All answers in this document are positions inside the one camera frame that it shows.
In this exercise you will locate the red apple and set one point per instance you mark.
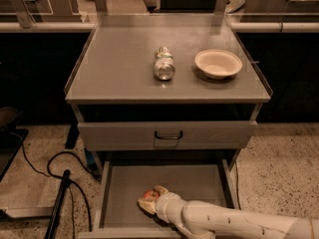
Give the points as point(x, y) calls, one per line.
point(151, 194)

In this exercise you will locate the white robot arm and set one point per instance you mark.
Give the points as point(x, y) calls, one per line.
point(202, 220)

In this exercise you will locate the grey open middle drawer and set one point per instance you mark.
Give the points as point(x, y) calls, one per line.
point(118, 215)

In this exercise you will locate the grey top drawer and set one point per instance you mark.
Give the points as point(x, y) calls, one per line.
point(233, 134)

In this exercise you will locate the grey drawer cabinet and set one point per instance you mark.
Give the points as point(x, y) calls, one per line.
point(115, 80)

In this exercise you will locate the black bar on floor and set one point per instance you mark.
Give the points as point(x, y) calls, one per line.
point(55, 216)

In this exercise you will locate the silver soda can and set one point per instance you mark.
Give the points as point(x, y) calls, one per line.
point(164, 68)

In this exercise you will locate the white paper bowl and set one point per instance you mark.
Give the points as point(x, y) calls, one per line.
point(218, 64)

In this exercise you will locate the dark equipment base left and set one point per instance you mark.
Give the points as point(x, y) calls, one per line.
point(11, 137)

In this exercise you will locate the black drawer handle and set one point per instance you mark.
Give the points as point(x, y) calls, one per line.
point(169, 137)

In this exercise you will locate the white horizontal rail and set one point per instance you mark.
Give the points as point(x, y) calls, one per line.
point(53, 27)

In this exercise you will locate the grey metal post left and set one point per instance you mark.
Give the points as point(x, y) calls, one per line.
point(23, 16)

